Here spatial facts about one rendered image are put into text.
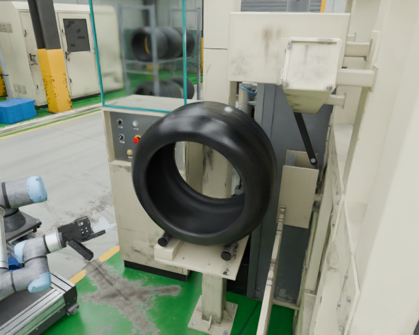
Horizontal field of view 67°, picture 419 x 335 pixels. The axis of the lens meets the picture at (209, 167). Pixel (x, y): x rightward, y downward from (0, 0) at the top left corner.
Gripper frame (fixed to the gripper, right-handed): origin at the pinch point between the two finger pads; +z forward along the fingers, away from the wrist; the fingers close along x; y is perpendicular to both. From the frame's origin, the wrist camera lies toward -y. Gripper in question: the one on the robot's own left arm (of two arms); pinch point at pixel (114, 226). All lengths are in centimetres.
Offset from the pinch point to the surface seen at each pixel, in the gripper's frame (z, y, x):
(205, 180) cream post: 48, 3, 17
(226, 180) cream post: 56, 1, 11
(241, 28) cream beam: 38, 51, -69
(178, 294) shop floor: 27, -82, 78
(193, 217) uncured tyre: 35.1, -10.2, 8.2
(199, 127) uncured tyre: 36, 31, -28
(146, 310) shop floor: 3, -81, 72
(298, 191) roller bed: 78, -7, -16
